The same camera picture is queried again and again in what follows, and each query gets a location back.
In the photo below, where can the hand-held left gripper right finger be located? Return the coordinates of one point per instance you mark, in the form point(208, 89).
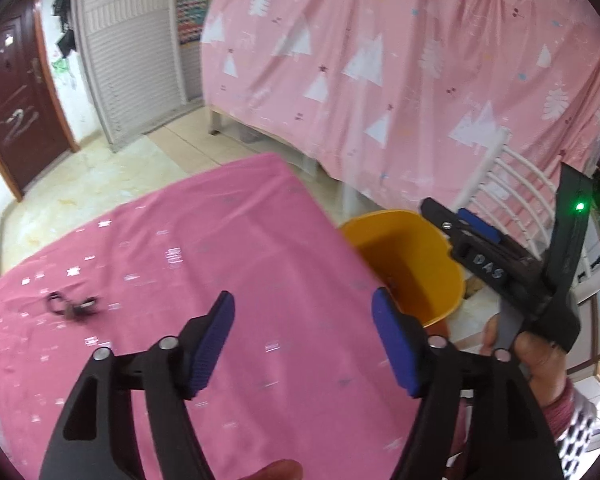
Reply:
point(395, 340)

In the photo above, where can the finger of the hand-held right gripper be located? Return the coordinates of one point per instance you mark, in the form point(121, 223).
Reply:
point(477, 226)
point(435, 212)

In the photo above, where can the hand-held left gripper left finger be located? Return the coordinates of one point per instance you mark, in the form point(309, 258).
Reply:
point(210, 345)

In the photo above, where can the yellow plastic bucket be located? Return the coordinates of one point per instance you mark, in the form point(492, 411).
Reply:
point(405, 250)

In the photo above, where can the person's right forearm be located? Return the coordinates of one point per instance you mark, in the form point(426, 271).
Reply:
point(560, 415)

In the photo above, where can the person's right hand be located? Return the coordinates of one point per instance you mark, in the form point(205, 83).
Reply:
point(540, 365)

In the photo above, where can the person's left hand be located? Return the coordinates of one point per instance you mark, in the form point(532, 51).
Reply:
point(280, 470)

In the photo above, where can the white metal chair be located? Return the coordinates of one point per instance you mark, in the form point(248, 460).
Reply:
point(485, 165)

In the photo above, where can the white table leg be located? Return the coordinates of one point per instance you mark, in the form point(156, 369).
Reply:
point(307, 162)
point(215, 120)
point(352, 200)

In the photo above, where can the pink star-print tablecloth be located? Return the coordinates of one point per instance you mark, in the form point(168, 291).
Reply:
point(230, 235)

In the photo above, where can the pink tree-print sheet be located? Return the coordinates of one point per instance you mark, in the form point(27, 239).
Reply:
point(380, 35)

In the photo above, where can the white louvered door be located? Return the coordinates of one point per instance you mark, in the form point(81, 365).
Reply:
point(130, 60)

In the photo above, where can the brown door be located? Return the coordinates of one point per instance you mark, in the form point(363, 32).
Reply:
point(15, 85)

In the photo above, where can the colourful wall poster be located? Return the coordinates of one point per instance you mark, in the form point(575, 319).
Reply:
point(190, 10)

